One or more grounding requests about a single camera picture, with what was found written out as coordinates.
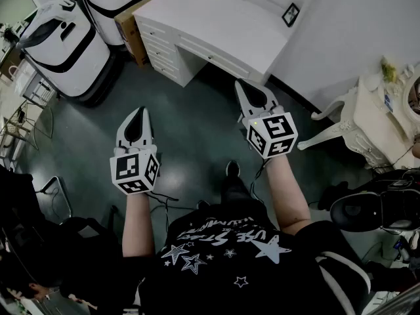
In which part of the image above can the person's dark trouser leg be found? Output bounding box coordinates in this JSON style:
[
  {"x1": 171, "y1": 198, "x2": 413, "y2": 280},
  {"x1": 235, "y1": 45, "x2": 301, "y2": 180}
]
[{"x1": 220, "y1": 175, "x2": 265, "y2": 213}]

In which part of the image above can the person's left forearm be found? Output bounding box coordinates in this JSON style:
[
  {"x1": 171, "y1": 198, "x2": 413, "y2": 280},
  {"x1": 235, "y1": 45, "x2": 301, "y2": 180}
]
[{"x1": 121, "y1": 191, "x2": 156, "y2": 259}]

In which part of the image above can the person's right forearm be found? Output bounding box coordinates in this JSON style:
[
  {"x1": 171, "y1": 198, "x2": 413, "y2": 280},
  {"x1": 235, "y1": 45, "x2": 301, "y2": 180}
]
[{"x1": 264, "y1": 157, "x2": 313, "y2": 236}]

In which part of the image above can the oval cream-framed mirror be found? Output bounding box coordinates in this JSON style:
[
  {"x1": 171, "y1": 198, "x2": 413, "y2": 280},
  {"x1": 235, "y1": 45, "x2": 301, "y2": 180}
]
[{"x1": 400, "y1": 73, "x2": 420, "y2": 128}]

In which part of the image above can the wire metal chair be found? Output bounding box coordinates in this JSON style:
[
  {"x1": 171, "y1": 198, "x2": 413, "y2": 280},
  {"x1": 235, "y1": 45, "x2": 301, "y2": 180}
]
[{"x1": 0, "y1": 99, "x2": 54, "y2": 152}]

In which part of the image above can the yellow flower bunch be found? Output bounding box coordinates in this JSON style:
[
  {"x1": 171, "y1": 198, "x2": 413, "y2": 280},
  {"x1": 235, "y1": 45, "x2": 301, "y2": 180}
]
[{"x1": 379, "y1": 56, "x2": 400, "y2": 84}]

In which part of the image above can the white slatted chair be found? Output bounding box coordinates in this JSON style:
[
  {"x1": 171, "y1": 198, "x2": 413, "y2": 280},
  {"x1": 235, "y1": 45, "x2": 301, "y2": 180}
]
[{"x1": 7, "y1": 58, "x2": 56, "y2": 106}]

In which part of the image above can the person's black star-print shirt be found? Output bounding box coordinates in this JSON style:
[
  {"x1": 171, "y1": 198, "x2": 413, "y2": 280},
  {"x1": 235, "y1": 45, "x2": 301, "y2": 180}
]
[{"x1": 130, "y1": 204, "x2": 372, "y2": 315}]

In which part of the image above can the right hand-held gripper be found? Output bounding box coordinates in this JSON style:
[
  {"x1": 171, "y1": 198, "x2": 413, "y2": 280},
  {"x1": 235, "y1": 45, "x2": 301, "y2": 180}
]
[{"x1": 234, "y1": 79, "x2": 299, "y2": 160}]

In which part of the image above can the brown cardboard box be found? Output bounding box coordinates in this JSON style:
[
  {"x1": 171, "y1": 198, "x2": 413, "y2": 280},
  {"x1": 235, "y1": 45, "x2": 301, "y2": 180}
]
[{"x1": 113, "y1": 0, "x2": 165, "y2": 69}]

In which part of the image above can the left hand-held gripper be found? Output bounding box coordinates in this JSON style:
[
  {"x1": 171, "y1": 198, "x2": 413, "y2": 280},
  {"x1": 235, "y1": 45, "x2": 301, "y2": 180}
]
[{"x1": 109, "y1": 106, "x2": 161, "y2": 196}]

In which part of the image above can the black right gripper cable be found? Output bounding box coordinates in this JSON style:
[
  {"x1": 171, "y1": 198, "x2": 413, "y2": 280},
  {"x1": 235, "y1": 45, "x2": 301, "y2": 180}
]
[{"x1": 249, "y1": 158, "x2": 270, "y2": 204}]

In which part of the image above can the white desk with drawers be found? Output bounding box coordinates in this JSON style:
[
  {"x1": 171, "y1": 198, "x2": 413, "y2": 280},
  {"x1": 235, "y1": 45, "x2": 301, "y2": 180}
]
[{"x1": 132, "y1": 0, "x2": 293, "y2": 89}]

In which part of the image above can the black office chair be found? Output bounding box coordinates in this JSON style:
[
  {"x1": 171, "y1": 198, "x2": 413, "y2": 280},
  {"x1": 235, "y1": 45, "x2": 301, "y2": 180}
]
[{"x1": 329, "y1": 168, "x2": 420, "y2": 236}]

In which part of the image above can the large white black-trimmed robot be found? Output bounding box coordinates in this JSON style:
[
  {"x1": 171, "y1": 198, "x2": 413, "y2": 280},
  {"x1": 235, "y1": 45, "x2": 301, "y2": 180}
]
[{"x1": 15, "y1": 0, "x2": 126, "y2": 108}]

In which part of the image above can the black picture frame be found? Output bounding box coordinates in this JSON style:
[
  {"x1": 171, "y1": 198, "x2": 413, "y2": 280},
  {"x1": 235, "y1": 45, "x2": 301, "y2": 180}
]
[{"x1": 281, "y1": 2, "x2": 301, "y2": 28}]

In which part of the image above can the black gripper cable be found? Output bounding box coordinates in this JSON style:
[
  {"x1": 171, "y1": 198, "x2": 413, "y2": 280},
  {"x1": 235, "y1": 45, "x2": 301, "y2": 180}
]
[
  {"x1": 148, "y1": 190, "x2": 195, "y2": 234},
  {"x1": 249, "y1": 158, "x2": 270, "y2": 204}
]

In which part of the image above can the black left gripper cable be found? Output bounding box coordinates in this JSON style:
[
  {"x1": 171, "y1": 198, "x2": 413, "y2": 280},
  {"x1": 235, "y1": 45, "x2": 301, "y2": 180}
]
[{"x1": 148, "y1": 190, "x2": 195, "y2": 234}]

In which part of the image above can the black bag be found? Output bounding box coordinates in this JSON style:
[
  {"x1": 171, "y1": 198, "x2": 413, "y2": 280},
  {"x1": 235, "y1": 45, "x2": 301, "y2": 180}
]
[{"x1": 317, "y1": 180, "x2": 350, "y2": 211}]

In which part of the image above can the person's black shoe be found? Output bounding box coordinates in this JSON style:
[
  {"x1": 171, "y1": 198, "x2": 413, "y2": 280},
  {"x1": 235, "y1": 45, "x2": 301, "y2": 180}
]
[{"x1": 225, "y1": 160, "x2": 241, "y2": 179}]

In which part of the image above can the metal-frame stool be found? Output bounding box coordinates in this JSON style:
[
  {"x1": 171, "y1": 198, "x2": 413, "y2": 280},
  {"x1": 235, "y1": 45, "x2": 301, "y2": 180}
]
[{"x1": 33, "y1": 175, "x2": 72, "y2": 224}]

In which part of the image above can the cream ornate dressing table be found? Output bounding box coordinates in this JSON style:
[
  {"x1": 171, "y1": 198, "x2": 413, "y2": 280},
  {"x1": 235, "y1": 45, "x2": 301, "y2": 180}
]
[{"x1": 296, "y1": 73, "x2": 420, "y2": 174}]

